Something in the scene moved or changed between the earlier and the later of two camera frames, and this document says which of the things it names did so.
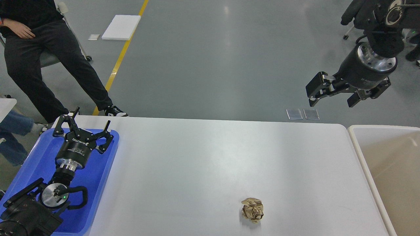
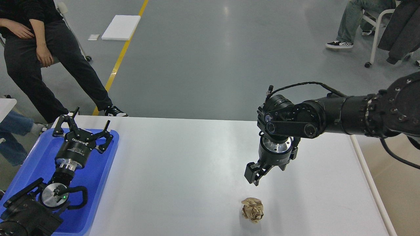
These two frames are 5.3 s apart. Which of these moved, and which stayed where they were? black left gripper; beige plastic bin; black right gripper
Moved: black right gripper
Stayed: beige plastic bin; black left gripper
